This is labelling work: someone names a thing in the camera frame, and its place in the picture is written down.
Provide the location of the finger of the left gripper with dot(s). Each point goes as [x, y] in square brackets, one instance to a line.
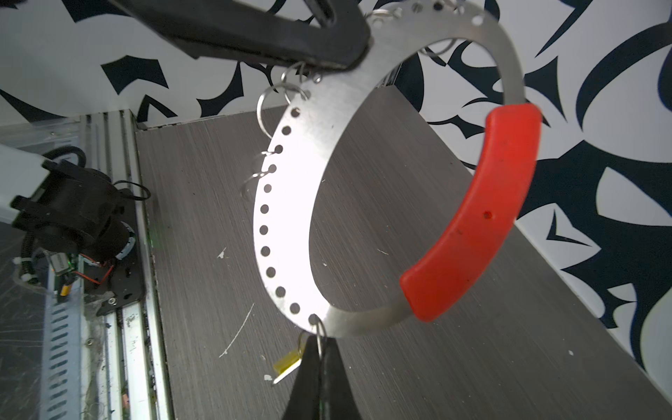
[235, 31]

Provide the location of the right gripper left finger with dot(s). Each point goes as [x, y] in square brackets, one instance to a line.
[304, 401]

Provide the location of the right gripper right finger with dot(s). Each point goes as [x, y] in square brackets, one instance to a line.
[338, 401]

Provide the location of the yellow key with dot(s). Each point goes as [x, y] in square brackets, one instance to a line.
[287, 365]

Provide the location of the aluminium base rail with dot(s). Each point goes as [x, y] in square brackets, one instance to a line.
[123, 373]

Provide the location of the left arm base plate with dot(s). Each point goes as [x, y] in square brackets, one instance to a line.
[109, 286]

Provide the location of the white slotted cable duct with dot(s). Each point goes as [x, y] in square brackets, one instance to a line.
[61, 370]

